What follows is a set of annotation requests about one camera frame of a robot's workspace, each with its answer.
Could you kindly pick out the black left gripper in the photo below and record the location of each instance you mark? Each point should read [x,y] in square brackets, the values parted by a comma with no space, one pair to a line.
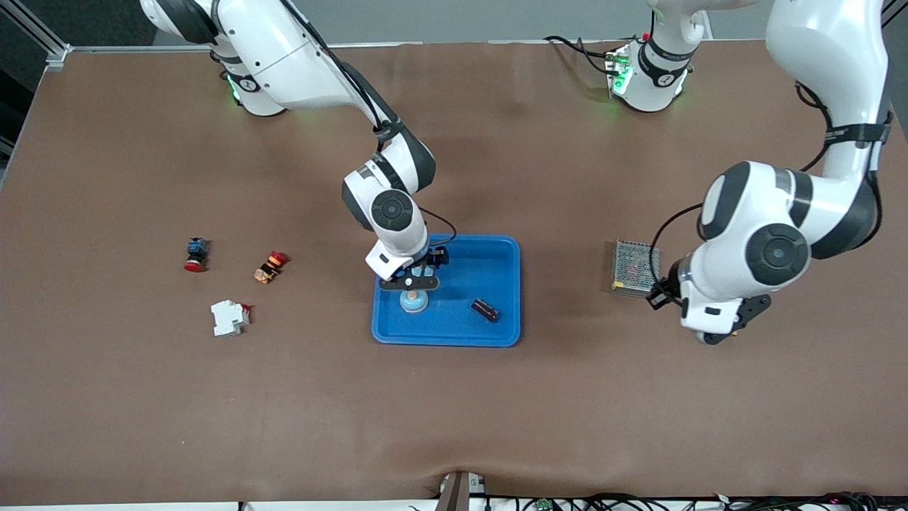
[667,289]

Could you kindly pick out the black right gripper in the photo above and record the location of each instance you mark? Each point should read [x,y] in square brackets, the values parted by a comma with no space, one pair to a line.
[435,258]

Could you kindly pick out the light blue desk bell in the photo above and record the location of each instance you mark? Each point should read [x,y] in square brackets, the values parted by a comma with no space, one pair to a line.
[426,272]
[413,304]

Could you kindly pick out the dark brown cylindrical capacitor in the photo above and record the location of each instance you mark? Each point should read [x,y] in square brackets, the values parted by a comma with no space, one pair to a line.
[485,310]

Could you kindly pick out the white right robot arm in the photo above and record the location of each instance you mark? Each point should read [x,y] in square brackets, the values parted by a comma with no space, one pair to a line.
[284,57]

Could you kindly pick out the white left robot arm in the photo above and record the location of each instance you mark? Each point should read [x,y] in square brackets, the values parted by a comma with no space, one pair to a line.
[759,191]

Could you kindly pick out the metal mesh power supply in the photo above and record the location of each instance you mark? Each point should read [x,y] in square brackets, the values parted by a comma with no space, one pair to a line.
[631,266]

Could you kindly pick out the blue plastic tray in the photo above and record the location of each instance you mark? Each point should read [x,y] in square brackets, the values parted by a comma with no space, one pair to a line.
[461,323]

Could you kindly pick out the white circuit breaker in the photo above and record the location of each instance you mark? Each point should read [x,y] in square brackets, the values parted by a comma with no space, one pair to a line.
[228,318]

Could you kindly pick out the grey table clamp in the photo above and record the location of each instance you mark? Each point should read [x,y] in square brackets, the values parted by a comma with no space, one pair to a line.
[457,493]

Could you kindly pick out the red emergency stop button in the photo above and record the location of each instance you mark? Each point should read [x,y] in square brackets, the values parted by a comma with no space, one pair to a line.
[196,250]

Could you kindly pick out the orange and red switch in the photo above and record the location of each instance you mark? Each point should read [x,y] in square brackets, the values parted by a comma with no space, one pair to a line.
[268,270]

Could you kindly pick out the aluminium frame post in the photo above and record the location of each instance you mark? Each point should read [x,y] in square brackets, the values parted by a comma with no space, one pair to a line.
[57,55]

